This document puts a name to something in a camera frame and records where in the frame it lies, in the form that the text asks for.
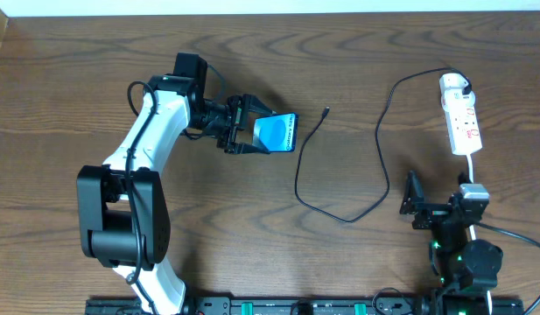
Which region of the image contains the white USB charger plug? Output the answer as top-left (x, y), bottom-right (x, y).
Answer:
top-left (439, 73), bottom-right (473, 95)

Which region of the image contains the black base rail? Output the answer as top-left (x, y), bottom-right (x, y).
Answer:
top-left (83, 297), bottom-right (523, 315)

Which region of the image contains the black USB charging cable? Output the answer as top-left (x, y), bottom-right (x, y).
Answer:
top-left (293, 66), bottom-right (473, 224)

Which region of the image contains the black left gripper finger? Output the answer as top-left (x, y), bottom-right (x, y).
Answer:
top-left (225, 142), bottom-right (270, 155)
top-left (242, 94), bottom-right (277, 117)

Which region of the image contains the blue Galaxy smartphone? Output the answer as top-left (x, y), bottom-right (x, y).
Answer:
top-left (252, 113), bottom-right (298, 152)

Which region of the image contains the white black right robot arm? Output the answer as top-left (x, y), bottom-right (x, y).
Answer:
top-left (400, 171), bottom-right (503, 314)

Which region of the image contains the white power strip cord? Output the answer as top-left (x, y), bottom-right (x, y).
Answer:
top-left (465, 152), bottom-right (494, 315)

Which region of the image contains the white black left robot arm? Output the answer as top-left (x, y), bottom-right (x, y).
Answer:
top-left (76, 52), bottom-right (276, 314)

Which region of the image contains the white power strip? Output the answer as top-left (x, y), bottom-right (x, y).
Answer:
top-left (441, 93), bottom-right (483, 156)

